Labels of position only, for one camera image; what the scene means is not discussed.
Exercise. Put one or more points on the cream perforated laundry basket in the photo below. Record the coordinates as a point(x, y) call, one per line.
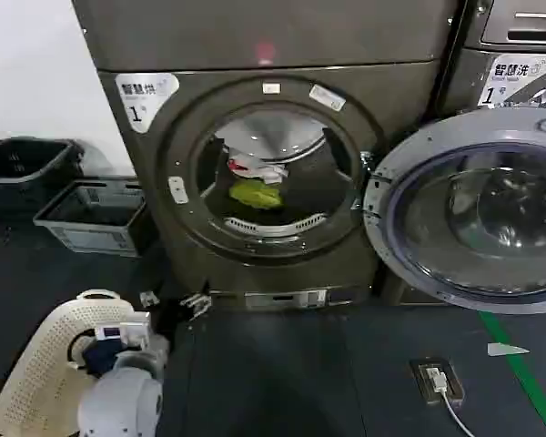
point(41, 359)

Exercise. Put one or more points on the yellow-green garment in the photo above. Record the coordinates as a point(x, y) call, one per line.
point(255, 193)

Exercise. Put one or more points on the round glass dryer door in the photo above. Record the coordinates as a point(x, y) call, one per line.
point(473, 214)

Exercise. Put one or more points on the grey stacked machine with drawer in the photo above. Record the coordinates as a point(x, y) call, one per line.
point(514, 23)

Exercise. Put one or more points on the green floor tape strip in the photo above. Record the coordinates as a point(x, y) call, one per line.
point(523, 373)

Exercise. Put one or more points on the black plastic basket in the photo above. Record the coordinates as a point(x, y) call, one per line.
point(23, 161)

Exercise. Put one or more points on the grey plastic crate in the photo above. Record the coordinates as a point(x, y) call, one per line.
point(91, 214)

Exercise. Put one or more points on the white paper scrap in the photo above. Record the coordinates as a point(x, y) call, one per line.
point(505, 349)

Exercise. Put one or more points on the grey washer with number label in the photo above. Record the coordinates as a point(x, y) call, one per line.
point(464, 82)

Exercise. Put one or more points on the white and red garment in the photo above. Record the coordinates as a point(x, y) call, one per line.
point(255, 167)

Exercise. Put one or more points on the grey stacked machine plain panel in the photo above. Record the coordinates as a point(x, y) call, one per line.
point(255, 27)

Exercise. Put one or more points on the metal floor socket box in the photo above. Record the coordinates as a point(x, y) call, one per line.
point(455, 387)

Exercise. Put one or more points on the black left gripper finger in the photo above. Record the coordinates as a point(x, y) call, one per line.
point(148, 299)
point(196, 302)

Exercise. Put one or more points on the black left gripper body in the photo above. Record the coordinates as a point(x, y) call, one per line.
point(170, 321)

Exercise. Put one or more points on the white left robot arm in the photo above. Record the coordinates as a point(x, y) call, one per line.
point(118, 400)

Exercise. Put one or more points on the grey dryer with round opening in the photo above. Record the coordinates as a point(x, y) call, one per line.
point(173, 264)

